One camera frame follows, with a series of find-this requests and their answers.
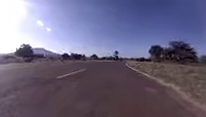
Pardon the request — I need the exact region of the lone tall tree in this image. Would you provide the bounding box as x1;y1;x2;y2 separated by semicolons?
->
113;50;120;61

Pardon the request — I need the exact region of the distant row of trees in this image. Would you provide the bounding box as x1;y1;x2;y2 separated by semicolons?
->
61;52;152;64

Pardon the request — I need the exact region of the group of dark trees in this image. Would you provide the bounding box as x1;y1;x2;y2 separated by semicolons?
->
148;38;200;65

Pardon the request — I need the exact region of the white building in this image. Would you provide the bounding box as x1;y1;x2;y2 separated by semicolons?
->
31;46;61;60

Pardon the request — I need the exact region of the dark round tree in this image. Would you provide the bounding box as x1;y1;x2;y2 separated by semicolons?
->
14;43;36;59

